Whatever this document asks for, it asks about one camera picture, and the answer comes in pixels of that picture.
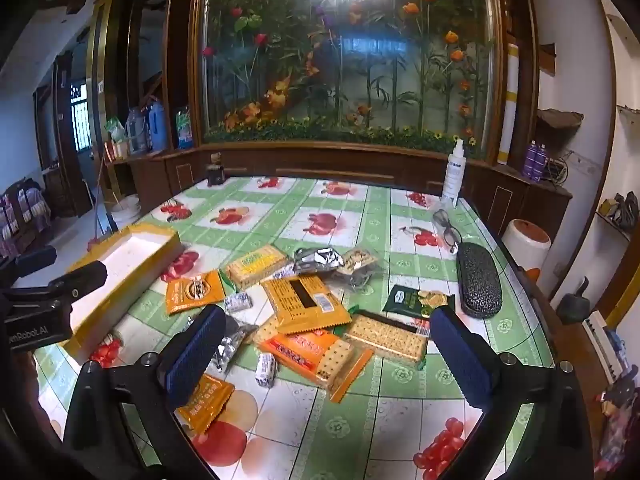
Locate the purple spray can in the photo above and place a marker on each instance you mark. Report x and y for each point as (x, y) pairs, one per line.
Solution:
(541, 162)
(530, 160)

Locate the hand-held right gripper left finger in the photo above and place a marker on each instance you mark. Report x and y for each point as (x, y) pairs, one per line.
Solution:
(192, 355)

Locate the artificial flower glass display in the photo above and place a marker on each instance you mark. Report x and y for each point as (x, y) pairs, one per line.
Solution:
(350, 60)

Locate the green white bag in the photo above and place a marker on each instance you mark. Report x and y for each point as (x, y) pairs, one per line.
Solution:
(115, 130)

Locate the yellow cardboard box white inside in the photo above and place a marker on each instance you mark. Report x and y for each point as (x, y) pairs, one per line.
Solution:
(125, 255)

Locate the white rolled poster yellow stripes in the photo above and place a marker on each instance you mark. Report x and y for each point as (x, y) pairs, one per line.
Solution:
(510, 105)

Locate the orange snack packet brown logo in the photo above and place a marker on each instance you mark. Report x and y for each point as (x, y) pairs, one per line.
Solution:
(192, 292)

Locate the white spray bottle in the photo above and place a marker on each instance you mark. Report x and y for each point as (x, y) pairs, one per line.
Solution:
(452, 170)

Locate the clear cracker packet green ends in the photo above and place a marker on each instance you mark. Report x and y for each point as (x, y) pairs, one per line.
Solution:
(385, 340)

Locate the plain orange snack packet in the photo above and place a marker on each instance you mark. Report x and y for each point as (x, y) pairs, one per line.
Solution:
(205, 405)

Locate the white container orange lid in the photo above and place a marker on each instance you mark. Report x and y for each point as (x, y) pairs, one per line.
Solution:
(525, 245)

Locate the clear nut snack packet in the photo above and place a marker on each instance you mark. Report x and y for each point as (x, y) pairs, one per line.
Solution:
(357, 259)

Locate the white candy roll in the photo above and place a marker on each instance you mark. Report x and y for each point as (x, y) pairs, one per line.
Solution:
(266, 370)

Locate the blue thermos flask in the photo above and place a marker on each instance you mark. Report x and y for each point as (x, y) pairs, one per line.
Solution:
(157, 125)

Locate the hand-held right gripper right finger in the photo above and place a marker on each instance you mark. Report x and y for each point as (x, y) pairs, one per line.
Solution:
(462, 360)

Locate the eyeglasses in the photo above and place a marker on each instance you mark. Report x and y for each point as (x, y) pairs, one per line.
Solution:
(446, 232)

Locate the large silver foil packet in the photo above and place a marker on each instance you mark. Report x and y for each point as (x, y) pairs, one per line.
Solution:
(317, 260)

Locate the white plastic bucket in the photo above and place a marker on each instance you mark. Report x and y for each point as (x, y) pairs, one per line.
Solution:
(125, 212)

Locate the cracker packet yellow green label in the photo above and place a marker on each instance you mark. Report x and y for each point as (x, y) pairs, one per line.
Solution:
(257, 262)

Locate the black glasses case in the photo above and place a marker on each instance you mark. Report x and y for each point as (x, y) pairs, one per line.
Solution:
(478, 280)

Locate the green fruit print tablecloth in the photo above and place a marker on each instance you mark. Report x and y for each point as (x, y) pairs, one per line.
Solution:
(350, 410)

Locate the dark green cracker packet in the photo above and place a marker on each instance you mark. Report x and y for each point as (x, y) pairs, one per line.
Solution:
(405, 302)

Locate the green blue plastic bag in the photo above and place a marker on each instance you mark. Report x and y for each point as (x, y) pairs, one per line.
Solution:
(184, 127)

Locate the dark ink bottle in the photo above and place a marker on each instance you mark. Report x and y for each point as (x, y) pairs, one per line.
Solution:
(216, 172)

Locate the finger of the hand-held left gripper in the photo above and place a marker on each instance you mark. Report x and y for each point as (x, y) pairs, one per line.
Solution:
(35, 264)
(82, 277)

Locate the orange cracker packet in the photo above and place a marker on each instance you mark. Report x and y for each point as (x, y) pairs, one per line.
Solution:
(310, 352)

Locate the large orange packet barcode label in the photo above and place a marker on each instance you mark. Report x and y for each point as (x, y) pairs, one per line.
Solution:
(295, 310)

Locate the white power strip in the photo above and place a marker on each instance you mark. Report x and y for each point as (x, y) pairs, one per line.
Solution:
(602, 345)

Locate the orange white carton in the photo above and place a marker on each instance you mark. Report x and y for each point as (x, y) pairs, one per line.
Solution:
(120, 150)

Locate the wooden wall cabinet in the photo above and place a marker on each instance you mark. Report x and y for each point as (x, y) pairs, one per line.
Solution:
(325, 162)

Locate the grey thermos flask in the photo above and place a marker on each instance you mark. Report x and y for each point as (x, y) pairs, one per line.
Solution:
(136, 130)

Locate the purple floral blanket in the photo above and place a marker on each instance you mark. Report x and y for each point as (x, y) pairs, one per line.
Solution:
(20, 215)

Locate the barred window door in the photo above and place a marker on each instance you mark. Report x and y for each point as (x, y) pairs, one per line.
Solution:
(80, 115)

